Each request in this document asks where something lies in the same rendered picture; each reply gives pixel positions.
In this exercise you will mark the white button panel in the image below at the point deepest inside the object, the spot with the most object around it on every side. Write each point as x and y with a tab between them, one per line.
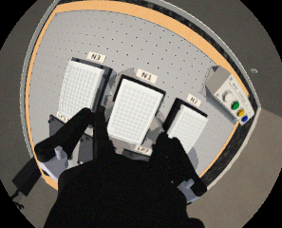
221	88

